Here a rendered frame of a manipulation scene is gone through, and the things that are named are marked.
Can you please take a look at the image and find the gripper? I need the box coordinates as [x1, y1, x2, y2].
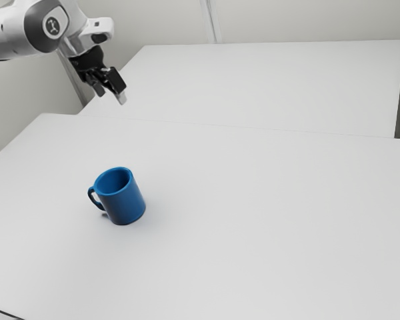
[68, 45, 128, 106]

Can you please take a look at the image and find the blue mug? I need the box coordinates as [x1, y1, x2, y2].
[87, 167, 147, 227]

